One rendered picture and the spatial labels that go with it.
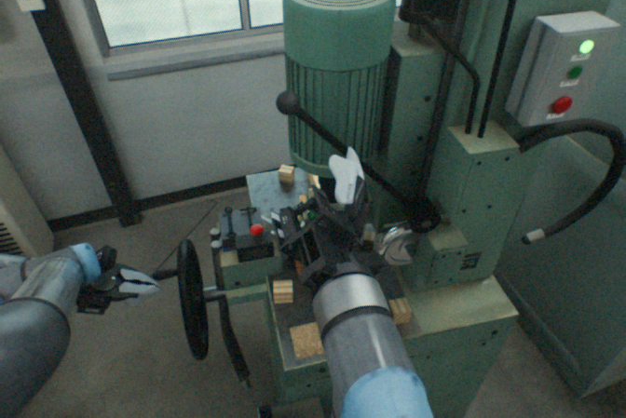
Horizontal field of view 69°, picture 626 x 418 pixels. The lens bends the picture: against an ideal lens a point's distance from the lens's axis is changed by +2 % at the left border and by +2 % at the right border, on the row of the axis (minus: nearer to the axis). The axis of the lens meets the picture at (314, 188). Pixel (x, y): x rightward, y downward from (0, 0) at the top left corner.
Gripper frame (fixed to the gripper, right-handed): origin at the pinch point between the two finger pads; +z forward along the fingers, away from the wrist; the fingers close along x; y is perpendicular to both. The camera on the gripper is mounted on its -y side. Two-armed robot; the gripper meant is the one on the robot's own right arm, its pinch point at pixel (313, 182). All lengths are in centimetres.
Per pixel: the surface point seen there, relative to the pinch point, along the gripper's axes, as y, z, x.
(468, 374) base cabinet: -88, 0, 20
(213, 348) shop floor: -79, 54, 109
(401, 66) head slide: -5.6, 14.7, -19.4
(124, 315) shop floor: -55, 80, 137
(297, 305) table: -30.0, 7.6, 28.8
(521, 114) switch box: -22.5, 6.1, -28.6
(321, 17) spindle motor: 10.3, 14.3, -15.4
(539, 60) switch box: -15.5, 6.4, -34.7
